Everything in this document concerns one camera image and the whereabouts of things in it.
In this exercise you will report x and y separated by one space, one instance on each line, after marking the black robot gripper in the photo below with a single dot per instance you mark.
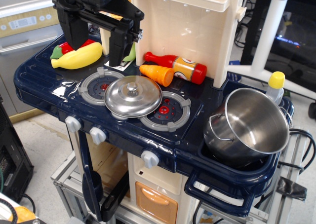
73 16

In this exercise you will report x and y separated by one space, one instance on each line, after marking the steel pot lid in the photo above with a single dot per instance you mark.
133 96

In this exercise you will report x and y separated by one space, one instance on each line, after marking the stainless steel pot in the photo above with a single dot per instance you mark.
248 126

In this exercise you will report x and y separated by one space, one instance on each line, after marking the yellow toy banana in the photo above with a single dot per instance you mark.
80 58

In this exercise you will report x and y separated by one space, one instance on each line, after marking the green toy apple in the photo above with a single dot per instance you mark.
131 56

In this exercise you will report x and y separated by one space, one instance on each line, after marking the black white sticker card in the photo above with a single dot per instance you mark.
120 68

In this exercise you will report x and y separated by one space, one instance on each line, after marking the red toy chili pepper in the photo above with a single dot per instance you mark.
61 50

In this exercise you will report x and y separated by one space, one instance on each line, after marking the left grey stove burner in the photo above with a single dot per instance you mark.
93 88

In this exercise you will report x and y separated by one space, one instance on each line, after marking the grey stove burner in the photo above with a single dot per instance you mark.
173 113
93 88

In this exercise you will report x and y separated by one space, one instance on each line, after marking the beige appliance with display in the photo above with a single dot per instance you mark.
26 26

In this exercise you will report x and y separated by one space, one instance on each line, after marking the orange toy carrot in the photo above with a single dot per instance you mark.
161 75

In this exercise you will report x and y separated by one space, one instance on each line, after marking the left grey stove knob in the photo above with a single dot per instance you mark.
72 124

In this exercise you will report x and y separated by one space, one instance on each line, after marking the grey stove knob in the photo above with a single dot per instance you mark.
150 159
72 124
98 136

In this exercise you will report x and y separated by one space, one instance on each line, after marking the middle grey stove knob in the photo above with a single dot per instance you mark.
98 136

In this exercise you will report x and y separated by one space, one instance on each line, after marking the red toy ketchup bottle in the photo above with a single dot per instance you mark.
183 68

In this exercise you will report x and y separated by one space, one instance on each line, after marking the cream toy kitchen hutch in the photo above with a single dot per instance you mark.
199 30

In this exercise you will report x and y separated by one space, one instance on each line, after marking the right grey stove burner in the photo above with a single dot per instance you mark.
173 113

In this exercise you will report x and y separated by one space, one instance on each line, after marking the right grey stove knob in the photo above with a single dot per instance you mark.
150 159

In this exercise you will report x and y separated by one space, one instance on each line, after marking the navy hanging toy spoon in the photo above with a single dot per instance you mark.
91 182

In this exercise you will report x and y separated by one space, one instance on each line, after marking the black computer case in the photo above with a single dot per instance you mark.
16 169

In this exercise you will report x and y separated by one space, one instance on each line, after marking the black toy oven door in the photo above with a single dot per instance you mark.
114 199

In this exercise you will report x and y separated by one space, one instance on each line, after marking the orange toy drawer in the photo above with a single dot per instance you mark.
156 204

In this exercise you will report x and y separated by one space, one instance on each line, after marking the yellow capped clear bottle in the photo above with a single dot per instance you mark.
275 88

